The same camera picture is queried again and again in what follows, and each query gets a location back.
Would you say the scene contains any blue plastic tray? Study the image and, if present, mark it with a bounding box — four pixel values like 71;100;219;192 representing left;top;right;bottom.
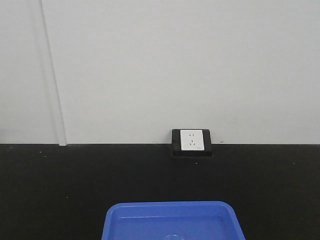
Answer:
101;201;245;240

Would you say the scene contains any black socket housing box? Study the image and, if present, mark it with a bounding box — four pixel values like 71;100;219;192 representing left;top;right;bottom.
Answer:
171;129;213;158

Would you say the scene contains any white wall power socket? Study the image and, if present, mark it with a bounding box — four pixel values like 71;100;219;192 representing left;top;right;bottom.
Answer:
180;129;205;151

